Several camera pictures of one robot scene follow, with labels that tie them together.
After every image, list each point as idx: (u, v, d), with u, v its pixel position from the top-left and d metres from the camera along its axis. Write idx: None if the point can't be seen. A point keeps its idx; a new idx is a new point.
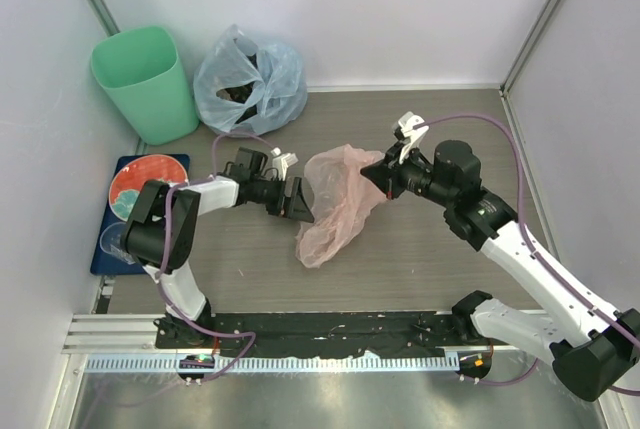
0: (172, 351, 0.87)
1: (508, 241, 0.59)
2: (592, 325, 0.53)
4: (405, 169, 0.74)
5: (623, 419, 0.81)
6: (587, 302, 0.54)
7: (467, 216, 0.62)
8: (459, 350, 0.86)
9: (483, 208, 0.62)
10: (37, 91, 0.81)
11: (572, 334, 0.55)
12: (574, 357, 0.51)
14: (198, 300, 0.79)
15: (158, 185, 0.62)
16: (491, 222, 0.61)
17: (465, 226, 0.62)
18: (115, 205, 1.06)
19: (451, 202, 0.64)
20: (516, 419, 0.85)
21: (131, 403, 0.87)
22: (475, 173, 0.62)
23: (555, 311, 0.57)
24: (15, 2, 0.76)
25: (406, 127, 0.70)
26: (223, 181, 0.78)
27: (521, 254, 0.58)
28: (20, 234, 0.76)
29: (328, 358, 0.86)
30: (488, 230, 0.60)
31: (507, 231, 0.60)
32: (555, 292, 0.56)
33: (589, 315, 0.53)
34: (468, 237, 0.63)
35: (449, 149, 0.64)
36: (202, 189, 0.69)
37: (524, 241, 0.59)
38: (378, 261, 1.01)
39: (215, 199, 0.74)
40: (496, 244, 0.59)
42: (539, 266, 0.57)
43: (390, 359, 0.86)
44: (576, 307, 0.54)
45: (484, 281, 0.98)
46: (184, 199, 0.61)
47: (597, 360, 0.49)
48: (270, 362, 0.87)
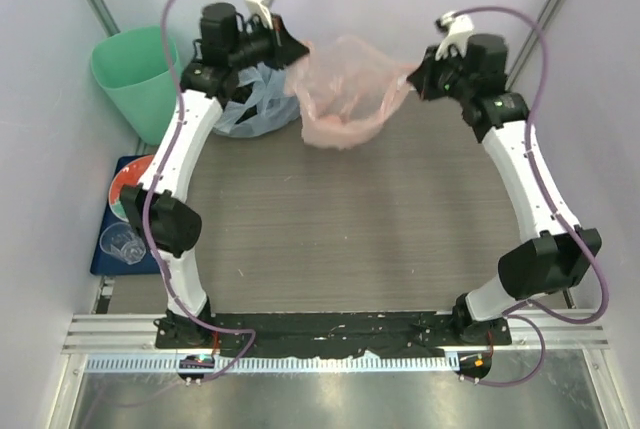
0: (172, 351, 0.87)
1: (511, 135, 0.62)
2: (547, 226, 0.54)
4: (437, 67, 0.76)
5: (623, 420, 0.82)
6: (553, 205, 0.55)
7: (481, 104, 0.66)
8: (459, 350, 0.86)
9: (501, 101, 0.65)
10: (37, 91, 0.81)
11: (526, 231, 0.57)
12: (521, 252, 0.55)
14: (200, 297, 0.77)
15: (134, 190, 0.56)
16: (503, 116, 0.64)
17: (476, 113, 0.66)
18: (115, 205, 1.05)
19: (470, 89, 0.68)
20: (516, 419, 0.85)
21: (131, 403, 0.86)
22: (497, 62, 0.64)
23: (523, 212, 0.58)
24: (16, 1, 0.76)
25: (446, 17, 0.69)
26: (188, 103, 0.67)
27: (515, 150, 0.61)
28: (20, 233, 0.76)
29: (328, 358, 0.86)
30: (496, 121, 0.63)
31: (516, 126, 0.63)
32: (529, 191, 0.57)
33: (550, 218, 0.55)
34: (476, 124, 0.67)
35: (481, 36, 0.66)
36: (177, 167, 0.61)
37: (524, 142, 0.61)
38: (378, 260, 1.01)
39: (194, 149, 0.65)
40: (498, 135, 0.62)
42: (526, 164, 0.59)
43: (390, 359, 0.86)
44: (541, 208, 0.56)
45: (484, 282, 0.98)
46: (161, 205, 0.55)
47: (536, 253, 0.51)
48: (271, 362, 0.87)
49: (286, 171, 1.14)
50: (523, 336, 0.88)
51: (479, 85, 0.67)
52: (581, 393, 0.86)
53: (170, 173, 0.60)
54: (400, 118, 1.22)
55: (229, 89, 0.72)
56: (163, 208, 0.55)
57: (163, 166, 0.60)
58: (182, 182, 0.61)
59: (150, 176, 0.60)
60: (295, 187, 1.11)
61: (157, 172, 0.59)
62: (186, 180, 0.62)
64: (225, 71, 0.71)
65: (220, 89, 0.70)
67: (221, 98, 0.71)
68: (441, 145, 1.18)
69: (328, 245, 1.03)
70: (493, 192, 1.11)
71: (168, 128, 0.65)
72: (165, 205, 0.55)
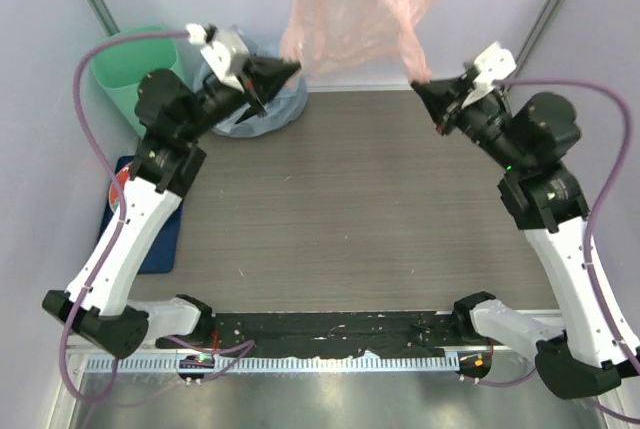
0: (172, 351, 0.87)
1: (565, 242, 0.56)
2: (610, 356, 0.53)
4: (470, 114, 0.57)
5: (623, 420, 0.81)
6: (617, 333, 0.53)
7: (530, 192, 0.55)
8: (458, 350, 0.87)
9: (553, 191, 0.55)
10: (37, 91, 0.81)
11: (580, 350, 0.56)
12: (575, 378, 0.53)
14: (191, 313, 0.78)
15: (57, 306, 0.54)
16: (555, 210, 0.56)
17: (523, 202, 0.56)
18: (115, 206, 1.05)
19: (515, 169, 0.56)
20: (517, 420, 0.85)
21: (131, 403, 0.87)
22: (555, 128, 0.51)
23: (576, 325, 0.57)
24: (16, 1, 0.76)
25: (485, 65, 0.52)
26: (131, 197, 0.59)
27: (573, 258, 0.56)
28: (20, 233, 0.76)
29: (328, 357, 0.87)
30: (550, 223, 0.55)
31: (569, 227, 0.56)
32: (590, 313, 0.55)
33: (612, 345, 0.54)
34: (524, 215, 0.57)
35: (543, 106, 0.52)
36: (110, 279, 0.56)
37: (581, 246, 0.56)
38: (378, 260, 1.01)
39: (139, 248, 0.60)
40: (552, 240, 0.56)
42: (588, 279, 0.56)
43: (389, 359, 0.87)
44: (602, 333, 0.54)
45: (484, 281, 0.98)
46: (85, 327, 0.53)
47: (597, 386, 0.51)
48: (271, 362, 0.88)
49: (287, 171, 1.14)
50: None
51: (525, 171, 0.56)
52: (581, 393, 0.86)
53: (101, 283, 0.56)
54: (400, 117, 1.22)
55: (189, 174, 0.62)
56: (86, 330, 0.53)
57: (96, 271, 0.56)
58: (118, 288, 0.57)
59: (81, 281, 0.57)
60: (295, 187, 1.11)
61: (85, 284, 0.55)
62: (124, 288, 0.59)
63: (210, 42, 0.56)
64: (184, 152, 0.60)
65: (179, 174, 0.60)
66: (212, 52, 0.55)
67: (179, 185, 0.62)
68: (441, 144, 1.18)
69: (328, 244, 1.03)
70: (493, 192, 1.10)
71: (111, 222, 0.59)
72: (90, 328, 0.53)
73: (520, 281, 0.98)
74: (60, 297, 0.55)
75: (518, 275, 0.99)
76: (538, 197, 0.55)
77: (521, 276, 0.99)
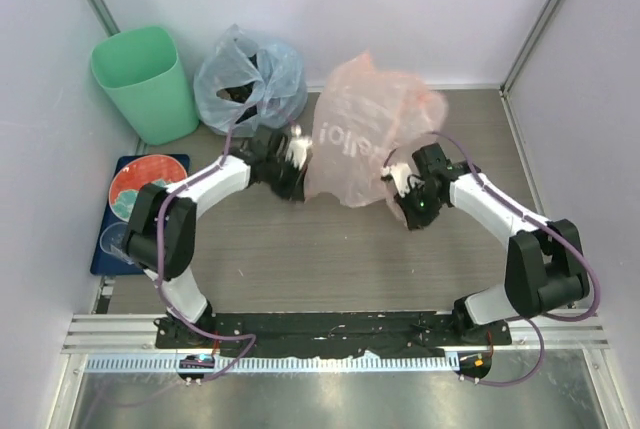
0: (172, 351, 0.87)
1: (467, 186, 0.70)
2: (522, 227, 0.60)
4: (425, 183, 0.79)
5: (623, 420, 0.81)
6: (519, 211, 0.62)
7: (437, 173, 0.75)
8: (459, 350, 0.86)
9: (451, 165, 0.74)
10: (37, 91, 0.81)
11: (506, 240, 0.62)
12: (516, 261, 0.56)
14: (197, 304, 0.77)
15: (155, 191, 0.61)
16: (456, 174, 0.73)
17: (436, 182, 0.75)
18: (115, 205, 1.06)
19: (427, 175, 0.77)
20: (516, 419, 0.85)
21: (132, 403, 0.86)
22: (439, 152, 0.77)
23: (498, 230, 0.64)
24: (15, 1, 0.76)
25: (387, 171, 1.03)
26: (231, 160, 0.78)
27: (475, 190, 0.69)
28: (19, 233, 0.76)
29: (328, 357, 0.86)
30: (454, 176, 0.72)
31: (466, 178, 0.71)
32: (499, 210, 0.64)
33: (522, 221, 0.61)
34: (441, 191, 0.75)
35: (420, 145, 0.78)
36: (202, 189, 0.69)
37: (478, 184, 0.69)
38: (377, 260, 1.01)
39: (218, 189, 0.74)
40: (458, 190, 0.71)
42: (487, 195, 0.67)
43: (389, 359, 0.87)
44: (511, 218, 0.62)
45: (484, 281, 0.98)
46: (178, 207, 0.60)
47: (521, 247, 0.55)
48: (270, 362, 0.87)
49: None
50: (523, 336, 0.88)
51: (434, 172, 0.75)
52: (581, 393, 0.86)
53: (194, 190, 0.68)
54: None
55: (258, 170, 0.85)
56: (180, 210, 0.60)
57: (189, 183, 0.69)
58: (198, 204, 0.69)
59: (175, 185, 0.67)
60: None
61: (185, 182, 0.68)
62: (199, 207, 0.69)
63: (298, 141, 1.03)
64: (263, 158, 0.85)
65: (254, 169, 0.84)
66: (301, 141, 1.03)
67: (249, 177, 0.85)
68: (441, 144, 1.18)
69: (328, 244, 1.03)
70: None
71: (206, 167, 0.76)
72: (183, 209, 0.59)
73: None
74: (158, 186, 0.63)
75: None
76: (443, 173, 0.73)
77: None
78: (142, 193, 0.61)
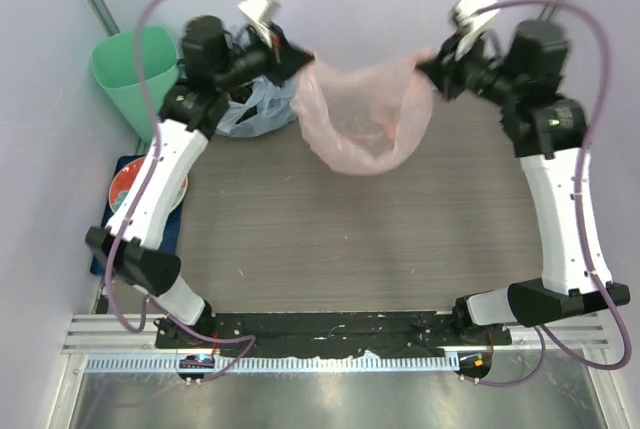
0: (172, 351, 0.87)
1: (557, 169, 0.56)
2: (578, 283, 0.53)
4: (466, 63, 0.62)
5: (623, 420, 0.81)
6: (589, 263, 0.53)
7: (531, 115, 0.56)
8: (459, 350, 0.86)
9: (558, 118, 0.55)
10: (37, 91, 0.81)
11: (551, 278, 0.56)
12: (542, 299, 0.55)
14: (196, 306, 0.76)
15: (101, 237, 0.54)
16: (556, 137, 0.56)
17: (524, 125, 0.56)
18: (115, 206, 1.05)
19: (515, 96, 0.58)
20: (516, 420, 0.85)
21: (132, 403, 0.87)
22: (558, 61, 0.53)
23: (552, 253, 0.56)
24: (16, 1, 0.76)
25: (465, 13, 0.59)
26: (168, 135, 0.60)
27: (562, 187, 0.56)
28: (21, 232, 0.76)
29: (328, 357, 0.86)
30: (546, 148, 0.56)
31: (567, 154, 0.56)
32: (567, 240, 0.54)
33: (583, 275, 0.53)
34: (523, 139, 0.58)
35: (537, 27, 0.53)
36: (148, 211, 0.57)
37: (573, 177, 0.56)
38: (377, 260, 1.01)
39: (171, 184, 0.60)
40: (545, 165, 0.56)
42: (572, 205, 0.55)
43: (390, 359, 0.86)
44: (576, 262, 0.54)
45: (484, 281, 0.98)
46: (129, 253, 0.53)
47: (561, 312, 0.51)
48: (270, 362, 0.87)
49: (287, 171, 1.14)
50: (524, 336, 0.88)
51: (525, 92, 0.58)
52: (581, 393, 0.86)
53: (140, 218, 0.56)
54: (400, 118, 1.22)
55: (216, 118, 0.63)
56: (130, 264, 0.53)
57: (132, 210, 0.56)
58: (156, 223, 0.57)
59: (118, 220, 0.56)
60: (295, 187, 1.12)
61: (126, 217, 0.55)
62: (161, 223, 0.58)
63: None
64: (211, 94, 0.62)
65: (206, 116, 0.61)
66: (249, 1, 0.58)
67: (206, 130, 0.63)
68: (442, 144, 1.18)
69: (328, 244, 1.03)
70: (492, 192, 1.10)
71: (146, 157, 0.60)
72: (133, 255, 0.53)
73: (519, 281, 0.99)
74: (100, 231, 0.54)
75: (518, 275, 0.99)
76: (539, 120, 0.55)
77: (521, 276, 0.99)
78: (87, 240, 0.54)
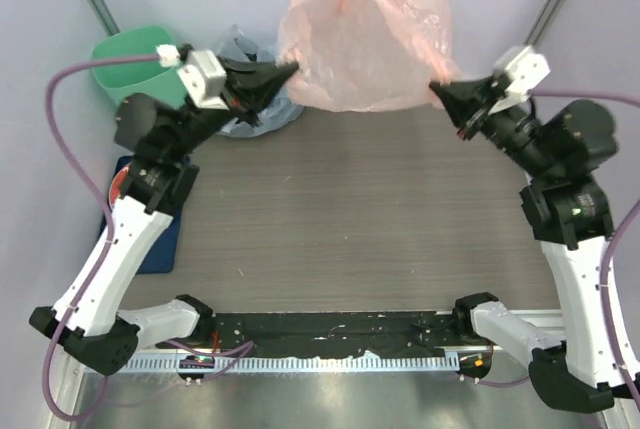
0: (172, 351, 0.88)
1: (584, 258, 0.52)
2: (607, 377, 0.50)
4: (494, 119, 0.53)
5: (623, 419, 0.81)
6: (618, 357, 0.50)
7: (554, 203, 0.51)
8: (458, 350, 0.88)
9: (579, 207, 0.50)
10: (37, 90, 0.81)
11: (575, 363, 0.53)
12: (567, 388, 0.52)
14: (188, 313, 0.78)
15: (44, 325, 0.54)
16: (578, 226, 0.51)
17: (544, 212, 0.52)
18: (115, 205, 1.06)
19: (543, 182, 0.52)
20: (517, 420, 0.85)
21: (132, 403, 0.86)
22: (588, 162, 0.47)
23: (577, 338, 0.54)
24: (16, 1, 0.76)
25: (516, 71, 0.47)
26: (124, 216, 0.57)
27: (586, 278, 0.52)
28: (20, 232, 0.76)
29: (328, 357, 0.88)
30: (569, 239, 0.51)
31: (591, 247, 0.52)
32: (594, 332, 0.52)
33: (612, 368, 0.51)
34: (543, 224, 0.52)
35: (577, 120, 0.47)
36: (96, 299, 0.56)
37: (599, 266, 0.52)
38: (377, 260, 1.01)
39: (125, 266, 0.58)
40: (571, 256, 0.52)
42: (596, 297, 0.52)
43: (389, 359, 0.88)
44: (604, 355, 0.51)
45: (484, 281, 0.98)
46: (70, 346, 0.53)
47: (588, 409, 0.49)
48: (271, 362, 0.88)
49: (287, 171, 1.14)
50: None
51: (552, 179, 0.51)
52: None
53: (87, 306, 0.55)
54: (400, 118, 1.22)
55: (182, 194, 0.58)
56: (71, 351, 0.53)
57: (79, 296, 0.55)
58: (104, 310, 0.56)
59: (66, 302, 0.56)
60: (295, 187, 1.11)
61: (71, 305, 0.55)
62: (112, 306, 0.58)
63: (185, 67, 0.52)
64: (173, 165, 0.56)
65: (170, 196, 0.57)
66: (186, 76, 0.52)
67: (171, 206, 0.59)
68: (442, 144, 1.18)
69: (328, 244, 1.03)
70: (492, 192, 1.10)
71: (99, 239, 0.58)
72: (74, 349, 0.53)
73: (519, 281, 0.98)
74: (46, 316, 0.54)
75: (518, 275, 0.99)
76: (561, 212, 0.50)
77: (521, 276, 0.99)
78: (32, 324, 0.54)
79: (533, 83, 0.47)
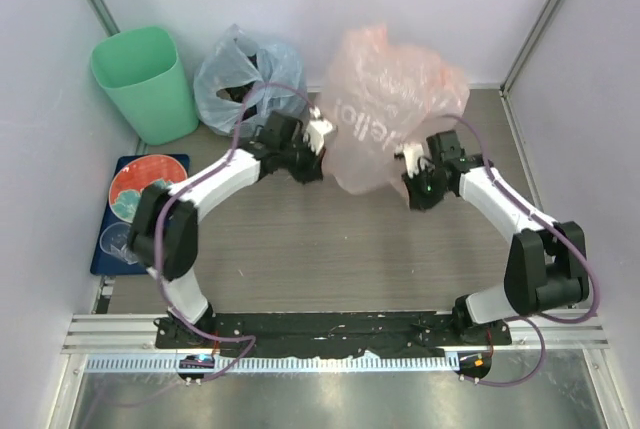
0: (172, 351, 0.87)
1: (478, 180, 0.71)
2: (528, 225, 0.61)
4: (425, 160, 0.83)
5: (623, 420, 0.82)
6: (526, 209, 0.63)
7: (448, 162, 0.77)
8: (459, 350, 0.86)
9: (462, 157, 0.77)
10: (37, 91, 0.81)
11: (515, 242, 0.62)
12: (514, 261, 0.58)
14: (199, 304, 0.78)
15: (157, 193, 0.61)
16: (468, 164, 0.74)
17: (447, 172, 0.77)
18: (115, 206, 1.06)
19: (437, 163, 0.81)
20: (516, 419, 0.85)
21: (131, 403, 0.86)
22: (454, 142, 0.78)
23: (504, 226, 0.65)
24: (16, 2, 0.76)
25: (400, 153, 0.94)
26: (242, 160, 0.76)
27: (484, 185, 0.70)
28: (20, 233, 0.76)
29: (328, 357, 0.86)
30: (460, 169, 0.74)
31: (478, 171, 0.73)
32: (507, 209, 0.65)
33: (527, 219, 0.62)
34: (451, 182, 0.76)
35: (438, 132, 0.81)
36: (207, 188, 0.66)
37: (490, 178, 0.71)
38: (377, 260, 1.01)
39: (225, 188, 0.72)
40: (469, 181, 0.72)
42: (495, 190, 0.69)
43: (389, 359, 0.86)
44: (518, 217, 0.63)
45: (484, 282, 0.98)
46: (180, 212, 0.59)
47: (524, 247, 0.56)
48: (271, 362, 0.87)
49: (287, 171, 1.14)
50: (523, 336, 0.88)
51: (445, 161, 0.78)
52: (581, 393, 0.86)
53: (198, 191, 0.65)
54: None
55: (269, 165, 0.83)
56: (181, 214, 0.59)
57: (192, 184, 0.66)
58: (205, 203, 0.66)
59: (179, 187, 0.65)
60: (296, 187, 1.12)
61: (187, 185, 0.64)
62: (206, 205, 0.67)
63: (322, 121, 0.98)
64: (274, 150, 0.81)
65: (265, 162, 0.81)
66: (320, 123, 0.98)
67: (261, 171, 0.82)
68: None
69: (328, 244, 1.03)
70: None
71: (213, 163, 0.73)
72: (184, 214, 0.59)
73: None
74: (157, 191, 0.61)
75: None
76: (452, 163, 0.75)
77: None
78: (143, 194, 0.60)
79: None
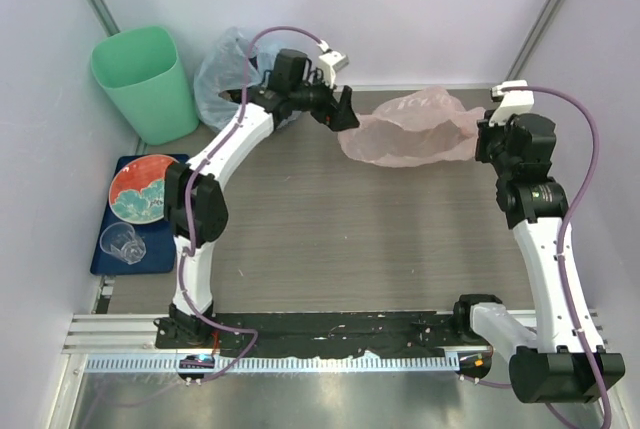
0: (172, 351, 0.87)
1: (541, 233, 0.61)
2: (566, 341, 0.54)
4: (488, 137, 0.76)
5: (623, 420, 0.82)
6: (575, 320, 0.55)
7: (518, 191, 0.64)
8: (459, 350, 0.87)
9: (538, 192, 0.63)
10: (37, 91, 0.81)
11: (543, 344, 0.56)
12: (534, 361, 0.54)
14: (205, 297, 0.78)
15: (181, 169, 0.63)
16: (537, 208, 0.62)
17: (510, 199, 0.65)
18: (115, 205, 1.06)
19: (510, 173, 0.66)
20: (516, 421, 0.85)
21: (131, 403, 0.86)
22: (543, 152, 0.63)
23: (543, 313, 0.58)
24: (17, 1, 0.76)
25: (497, 89, 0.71)
26: (250, 115, 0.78)
27: (546, 249, 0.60)
28: (21, 232, 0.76)
29: (328, 357, 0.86)
30: (529, 212, 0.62)
31: (548, 222, 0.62)
32: (554, 299, 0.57)
33: (571, 334, 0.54)
34: (510, 209, 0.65)
35: (530, 122, 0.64)
36: (224, 158, 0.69)
37: (556, 241, 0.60)
38: (377, 260, 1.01)
39: (242, 149, 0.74)
40: (528, 229, 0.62)
42: (555, 266, 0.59)
43: (390, 359, 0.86)
44: (562, 320, 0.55)
45: (485, 281, 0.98)
46: (204, 186, 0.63)
47: (548, 369, 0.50)
48: (271, 362, 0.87)
49: (287, 171, 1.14)
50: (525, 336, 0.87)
51: (518, 171, 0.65)
52: None
53: (217, 162, 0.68)
54: None
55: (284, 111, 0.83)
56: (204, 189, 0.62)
57: (212, 154, 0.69)
58: (224, 173, 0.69)
59: (198, 159, 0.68)
60: (295, 187, 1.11)
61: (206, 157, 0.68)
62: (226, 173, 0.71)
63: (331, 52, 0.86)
64: (285, 95, 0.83)
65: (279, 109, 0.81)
66: (330, 55, 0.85)
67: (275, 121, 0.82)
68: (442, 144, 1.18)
69: (329, 244, 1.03)
70: (492, 192, 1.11)
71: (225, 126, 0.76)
72: (206, 188, 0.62)
73: (520, 281, 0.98)
74: (181, 167, 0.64)
75: (519, 275, 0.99)
76: (524, 195, 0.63)
77: (522, 276, 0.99)
78: (169, 171, 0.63)
79: (518, 99, 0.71)
